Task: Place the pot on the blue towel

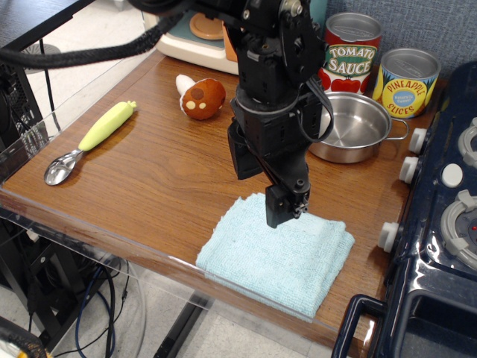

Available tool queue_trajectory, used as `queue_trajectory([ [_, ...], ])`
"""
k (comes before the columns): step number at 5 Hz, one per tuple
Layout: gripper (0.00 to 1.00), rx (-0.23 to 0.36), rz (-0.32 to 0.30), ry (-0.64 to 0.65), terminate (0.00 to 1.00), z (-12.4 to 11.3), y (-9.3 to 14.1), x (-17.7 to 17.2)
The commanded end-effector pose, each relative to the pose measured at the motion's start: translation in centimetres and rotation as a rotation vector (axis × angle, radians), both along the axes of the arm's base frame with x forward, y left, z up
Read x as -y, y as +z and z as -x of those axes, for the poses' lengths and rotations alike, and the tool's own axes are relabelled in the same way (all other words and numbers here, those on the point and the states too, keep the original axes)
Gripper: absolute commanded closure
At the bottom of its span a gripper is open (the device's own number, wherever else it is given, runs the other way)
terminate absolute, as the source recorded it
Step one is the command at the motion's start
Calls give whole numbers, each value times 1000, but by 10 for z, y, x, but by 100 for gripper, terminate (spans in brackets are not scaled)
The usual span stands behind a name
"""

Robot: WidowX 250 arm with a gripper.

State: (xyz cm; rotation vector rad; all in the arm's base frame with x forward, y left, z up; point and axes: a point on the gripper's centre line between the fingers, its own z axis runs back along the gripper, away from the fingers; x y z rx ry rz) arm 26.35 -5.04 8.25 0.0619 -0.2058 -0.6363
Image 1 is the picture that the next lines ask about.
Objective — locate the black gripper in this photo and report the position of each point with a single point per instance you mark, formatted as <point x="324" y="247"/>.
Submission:
<point x="274" y="139"/>

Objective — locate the small stainless steel pot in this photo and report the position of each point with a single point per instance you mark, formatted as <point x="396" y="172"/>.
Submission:
<point x="360" y="126"/>

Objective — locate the light blue folded towel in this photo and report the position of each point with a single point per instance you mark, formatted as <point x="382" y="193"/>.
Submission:
<point x="290" y="268"/>

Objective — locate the white stove knob lower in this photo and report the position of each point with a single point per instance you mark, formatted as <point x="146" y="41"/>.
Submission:
<point x="387" y="236"/>

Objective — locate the white stove knob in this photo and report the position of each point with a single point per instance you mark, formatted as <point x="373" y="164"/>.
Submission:
<point x="408" y="169"/>
<point x="417" y="140"/>
<point x="387" y="236"/>

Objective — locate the white stove knob middle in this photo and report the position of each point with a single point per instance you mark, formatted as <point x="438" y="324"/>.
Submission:
<point x="408" y="169"/>

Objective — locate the brown plush mushroom toy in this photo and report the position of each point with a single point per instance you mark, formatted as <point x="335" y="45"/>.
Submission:
<point x="202" y="99"/>

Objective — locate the white stove knob upper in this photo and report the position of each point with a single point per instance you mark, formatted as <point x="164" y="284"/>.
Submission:
<point x="417" y="140"/>

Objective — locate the pineapple slices can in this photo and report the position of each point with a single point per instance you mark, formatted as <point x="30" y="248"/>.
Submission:
<point x="405" y="82"/>

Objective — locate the tomato sauce can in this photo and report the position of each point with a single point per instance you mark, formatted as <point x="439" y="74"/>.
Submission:
<point x="353" y="41"/>

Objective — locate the dark blue toy stove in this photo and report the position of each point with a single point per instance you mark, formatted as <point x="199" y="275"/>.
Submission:
<point x="429" y="308"/>

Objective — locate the teal and cream toy register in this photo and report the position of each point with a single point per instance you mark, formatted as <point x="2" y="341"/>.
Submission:
<point x="201" y="41"/>

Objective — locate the spoon with green handle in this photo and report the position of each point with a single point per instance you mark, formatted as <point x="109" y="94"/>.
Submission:
<point x="60" y="168"/>

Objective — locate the black table frame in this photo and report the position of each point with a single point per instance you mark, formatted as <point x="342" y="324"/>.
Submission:
<point x="52" y="282"/>

